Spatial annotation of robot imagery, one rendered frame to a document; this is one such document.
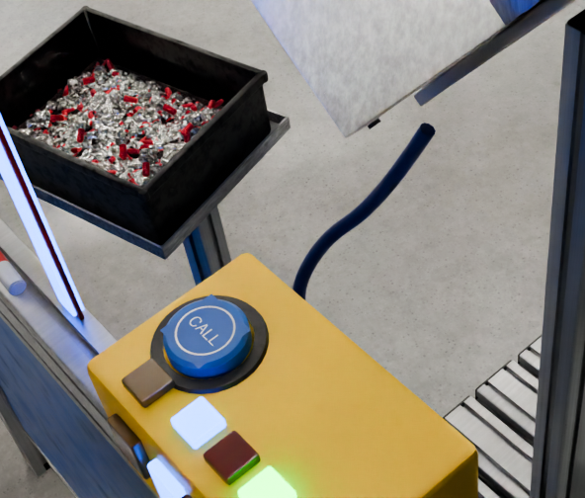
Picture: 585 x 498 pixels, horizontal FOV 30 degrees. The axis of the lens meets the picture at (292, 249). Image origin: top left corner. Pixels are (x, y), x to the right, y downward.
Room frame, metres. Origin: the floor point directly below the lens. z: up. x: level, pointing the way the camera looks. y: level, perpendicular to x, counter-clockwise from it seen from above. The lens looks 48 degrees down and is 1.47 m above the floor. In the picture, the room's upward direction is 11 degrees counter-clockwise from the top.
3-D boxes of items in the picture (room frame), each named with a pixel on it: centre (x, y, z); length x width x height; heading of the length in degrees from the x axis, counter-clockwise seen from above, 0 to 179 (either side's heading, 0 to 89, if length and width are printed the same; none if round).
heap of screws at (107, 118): (0.75, 0.13, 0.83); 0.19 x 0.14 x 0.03; 47
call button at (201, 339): (0.31, 0.05, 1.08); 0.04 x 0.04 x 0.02
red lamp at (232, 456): (0.25, 0.04, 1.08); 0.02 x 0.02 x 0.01; 32
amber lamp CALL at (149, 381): (0.29, 0.07, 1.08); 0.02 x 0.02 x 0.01; 32
